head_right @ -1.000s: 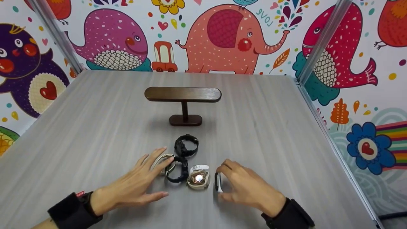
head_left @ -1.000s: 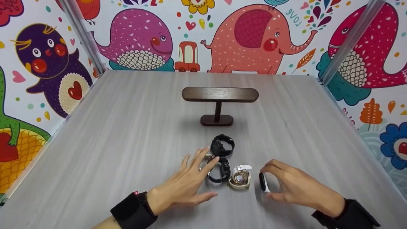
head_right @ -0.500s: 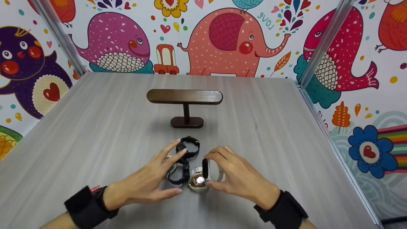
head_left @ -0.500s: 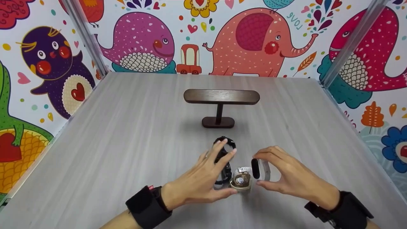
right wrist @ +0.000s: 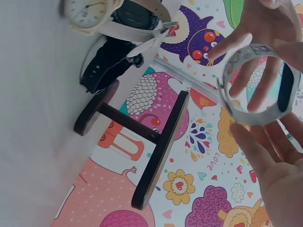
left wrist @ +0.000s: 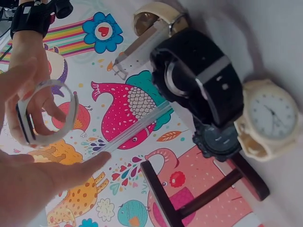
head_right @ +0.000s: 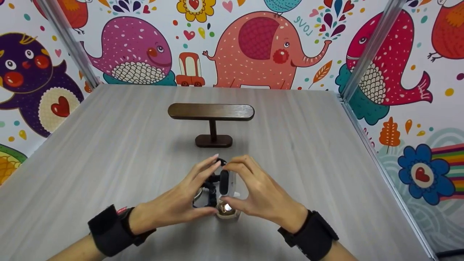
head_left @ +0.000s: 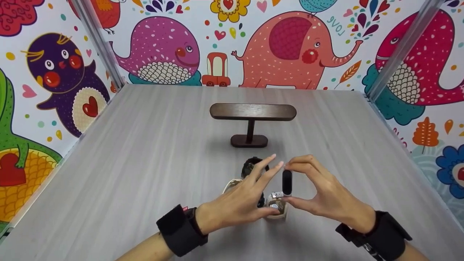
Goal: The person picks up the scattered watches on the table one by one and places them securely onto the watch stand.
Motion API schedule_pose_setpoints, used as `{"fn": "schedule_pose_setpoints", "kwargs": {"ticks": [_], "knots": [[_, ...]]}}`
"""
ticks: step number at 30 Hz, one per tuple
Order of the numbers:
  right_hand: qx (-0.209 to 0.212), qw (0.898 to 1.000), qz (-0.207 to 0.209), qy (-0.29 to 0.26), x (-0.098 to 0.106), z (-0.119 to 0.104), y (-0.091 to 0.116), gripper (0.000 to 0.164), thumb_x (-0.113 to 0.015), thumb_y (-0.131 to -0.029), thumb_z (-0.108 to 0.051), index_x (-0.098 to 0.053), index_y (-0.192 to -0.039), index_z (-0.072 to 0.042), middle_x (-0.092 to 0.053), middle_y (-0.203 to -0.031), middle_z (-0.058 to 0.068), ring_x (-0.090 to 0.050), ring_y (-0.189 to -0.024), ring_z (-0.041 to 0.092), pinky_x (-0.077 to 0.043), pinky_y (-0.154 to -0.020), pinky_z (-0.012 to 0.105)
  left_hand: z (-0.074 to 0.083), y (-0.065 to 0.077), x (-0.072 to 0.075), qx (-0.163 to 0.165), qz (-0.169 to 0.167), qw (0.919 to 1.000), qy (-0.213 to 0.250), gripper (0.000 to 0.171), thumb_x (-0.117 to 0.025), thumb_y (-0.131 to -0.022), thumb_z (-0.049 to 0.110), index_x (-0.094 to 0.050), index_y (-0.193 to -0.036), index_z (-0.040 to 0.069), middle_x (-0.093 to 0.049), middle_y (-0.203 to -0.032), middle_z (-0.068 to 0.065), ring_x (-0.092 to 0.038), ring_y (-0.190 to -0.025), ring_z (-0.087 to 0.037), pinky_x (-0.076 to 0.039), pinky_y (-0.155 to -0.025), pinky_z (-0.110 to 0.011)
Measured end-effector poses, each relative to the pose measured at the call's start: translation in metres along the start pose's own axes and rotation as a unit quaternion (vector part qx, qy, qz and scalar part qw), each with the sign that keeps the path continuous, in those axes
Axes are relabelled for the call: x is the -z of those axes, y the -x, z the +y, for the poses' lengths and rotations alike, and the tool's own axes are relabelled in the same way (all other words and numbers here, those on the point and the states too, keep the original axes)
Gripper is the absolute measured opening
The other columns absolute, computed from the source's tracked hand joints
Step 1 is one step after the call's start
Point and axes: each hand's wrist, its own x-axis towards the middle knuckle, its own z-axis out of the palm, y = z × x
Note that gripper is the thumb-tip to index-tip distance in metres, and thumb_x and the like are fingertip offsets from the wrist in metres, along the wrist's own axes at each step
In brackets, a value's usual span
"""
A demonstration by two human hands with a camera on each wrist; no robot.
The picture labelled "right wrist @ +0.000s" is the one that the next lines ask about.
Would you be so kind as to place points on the person's right hand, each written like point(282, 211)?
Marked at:
point(284, 184)

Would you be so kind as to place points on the grey fitness band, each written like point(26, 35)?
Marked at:
point(287, 85)

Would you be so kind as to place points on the person's right fingers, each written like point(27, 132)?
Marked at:
point(258, 146)

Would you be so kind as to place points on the black watch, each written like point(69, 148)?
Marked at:
point(106, 63)

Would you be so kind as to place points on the dark wooden watch stand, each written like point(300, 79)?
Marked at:
point(163, 142)

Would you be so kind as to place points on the person's left fingers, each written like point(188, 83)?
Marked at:
point(230, 45)

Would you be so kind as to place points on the person's right thumb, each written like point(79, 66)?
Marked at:
point(290, 53)

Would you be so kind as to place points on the person's left hand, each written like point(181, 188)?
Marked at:
point(262, 26)

